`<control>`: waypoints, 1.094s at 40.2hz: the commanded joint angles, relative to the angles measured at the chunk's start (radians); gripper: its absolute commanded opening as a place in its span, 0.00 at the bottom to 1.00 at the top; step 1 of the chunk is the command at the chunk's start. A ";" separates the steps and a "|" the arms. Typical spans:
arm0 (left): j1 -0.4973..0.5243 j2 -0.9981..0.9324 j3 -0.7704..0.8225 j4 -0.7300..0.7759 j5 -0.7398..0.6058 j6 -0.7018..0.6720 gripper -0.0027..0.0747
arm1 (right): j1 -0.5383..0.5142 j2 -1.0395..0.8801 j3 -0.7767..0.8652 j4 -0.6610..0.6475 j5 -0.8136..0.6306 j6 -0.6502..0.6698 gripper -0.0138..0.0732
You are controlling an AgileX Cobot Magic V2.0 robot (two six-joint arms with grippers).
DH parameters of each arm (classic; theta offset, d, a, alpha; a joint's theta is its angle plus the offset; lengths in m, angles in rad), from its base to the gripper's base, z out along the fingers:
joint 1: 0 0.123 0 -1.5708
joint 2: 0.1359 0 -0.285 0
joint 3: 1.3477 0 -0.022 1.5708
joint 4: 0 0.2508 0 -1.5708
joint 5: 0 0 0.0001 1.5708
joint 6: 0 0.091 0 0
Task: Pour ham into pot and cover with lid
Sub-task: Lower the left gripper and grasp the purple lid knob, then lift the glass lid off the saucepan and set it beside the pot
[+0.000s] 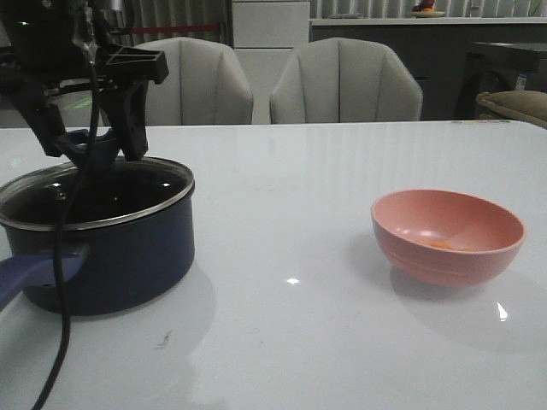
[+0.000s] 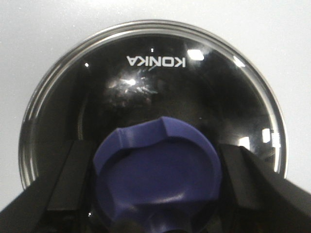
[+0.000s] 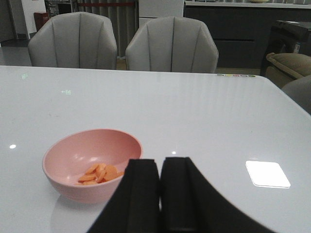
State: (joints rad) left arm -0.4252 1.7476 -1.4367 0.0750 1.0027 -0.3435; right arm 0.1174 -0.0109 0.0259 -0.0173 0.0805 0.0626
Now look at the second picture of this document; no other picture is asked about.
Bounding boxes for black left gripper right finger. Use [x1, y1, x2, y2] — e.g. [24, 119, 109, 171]
[219, 144, 311, 233]

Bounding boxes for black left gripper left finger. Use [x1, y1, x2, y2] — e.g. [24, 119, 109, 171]
[0, 140, 96, 233]

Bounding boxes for glass lid with blue knob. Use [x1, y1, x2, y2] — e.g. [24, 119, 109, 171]
[19, 20, 287, 233]

